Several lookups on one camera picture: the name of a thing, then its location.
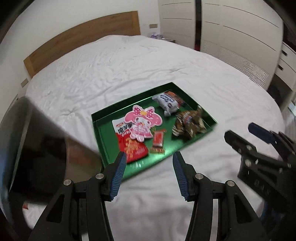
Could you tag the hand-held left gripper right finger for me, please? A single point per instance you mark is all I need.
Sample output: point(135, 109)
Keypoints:
point(181, 179)

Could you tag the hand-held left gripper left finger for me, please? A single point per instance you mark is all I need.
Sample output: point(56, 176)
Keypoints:
point(118, 177)

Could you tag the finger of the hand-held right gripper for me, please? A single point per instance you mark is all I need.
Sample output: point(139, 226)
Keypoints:
point(260, 133)
point(240, 143)

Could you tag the green tray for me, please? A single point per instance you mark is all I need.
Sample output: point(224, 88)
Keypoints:
point(163, 158)

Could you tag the red-orange snack packet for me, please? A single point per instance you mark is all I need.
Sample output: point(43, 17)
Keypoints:
point(134, 149)

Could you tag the dark red snack packet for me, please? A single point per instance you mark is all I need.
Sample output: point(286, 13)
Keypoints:
point(158, 140)

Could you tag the brown snack packet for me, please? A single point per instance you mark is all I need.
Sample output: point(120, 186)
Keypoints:
point(188, 124)

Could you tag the pink cartoon snack packet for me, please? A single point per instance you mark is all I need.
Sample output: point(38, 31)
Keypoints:
point(143, 122)

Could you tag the white-blue cookie packet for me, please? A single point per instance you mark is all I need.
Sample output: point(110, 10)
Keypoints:
point(167, 102)

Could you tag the white drawer cabinet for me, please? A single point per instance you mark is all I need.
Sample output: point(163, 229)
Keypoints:
point(286, 67)

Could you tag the white wardrobe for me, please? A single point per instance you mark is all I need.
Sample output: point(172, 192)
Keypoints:
point(242, 34)

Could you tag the white bed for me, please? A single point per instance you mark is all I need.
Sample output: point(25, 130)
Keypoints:
point(138, 64)

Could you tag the purple-white package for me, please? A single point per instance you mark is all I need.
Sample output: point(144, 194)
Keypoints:
point(156, 35)

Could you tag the wooden headboard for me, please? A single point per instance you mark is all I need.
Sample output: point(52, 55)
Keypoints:
point(81, 37)

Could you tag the wall socket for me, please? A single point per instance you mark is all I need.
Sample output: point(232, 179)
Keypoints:
point(153, 26)
point(24, 82)

